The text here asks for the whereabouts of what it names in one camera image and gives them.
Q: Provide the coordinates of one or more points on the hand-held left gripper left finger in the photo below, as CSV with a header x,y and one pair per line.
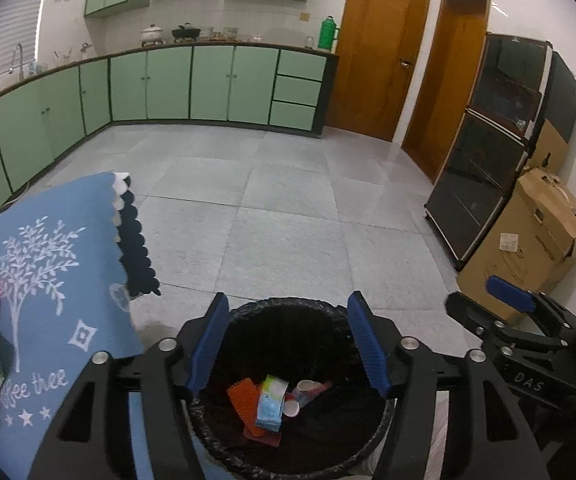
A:
x,y
210,345

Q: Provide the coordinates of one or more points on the narrow wooden door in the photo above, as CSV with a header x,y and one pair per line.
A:
x,y
447,85

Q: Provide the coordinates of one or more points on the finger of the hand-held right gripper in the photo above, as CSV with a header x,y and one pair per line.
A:
x,y
510,291
487,327

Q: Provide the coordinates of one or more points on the blue tree print tablecloth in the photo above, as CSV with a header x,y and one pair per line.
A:
x,y
58,310

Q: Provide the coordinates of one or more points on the green thermos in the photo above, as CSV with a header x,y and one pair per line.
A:
x,y
327,34

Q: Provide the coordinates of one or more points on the black glass cabinet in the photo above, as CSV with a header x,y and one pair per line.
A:
x,y
482,175

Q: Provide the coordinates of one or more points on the black wok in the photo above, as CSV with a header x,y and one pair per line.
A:
x,y
186,34

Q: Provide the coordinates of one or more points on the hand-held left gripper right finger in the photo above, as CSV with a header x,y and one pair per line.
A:
x,y
367,345

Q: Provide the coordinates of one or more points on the wide wooden door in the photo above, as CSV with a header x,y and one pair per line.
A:
x,y
372,60

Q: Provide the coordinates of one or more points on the glass jar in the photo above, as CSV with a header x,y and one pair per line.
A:
x,y
309,41

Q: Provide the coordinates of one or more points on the green base cabinets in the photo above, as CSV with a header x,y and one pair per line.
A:
x,y
168,85

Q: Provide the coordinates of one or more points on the black trash bin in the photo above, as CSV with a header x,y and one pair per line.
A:
x,y
293,330

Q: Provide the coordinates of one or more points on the white cooking pot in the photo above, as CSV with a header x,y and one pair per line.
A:
x,y
152,35

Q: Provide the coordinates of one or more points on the orange foam net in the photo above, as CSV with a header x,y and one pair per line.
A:
x,y
245,400

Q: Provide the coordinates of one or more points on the light blue milk carton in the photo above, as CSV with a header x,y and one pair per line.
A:
x,y
270,402

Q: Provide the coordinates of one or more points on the steel kitchen faucet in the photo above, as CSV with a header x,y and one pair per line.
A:
x,y
17,57

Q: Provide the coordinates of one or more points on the large brown cardboard box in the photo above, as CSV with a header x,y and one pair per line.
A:
x,y
527,240

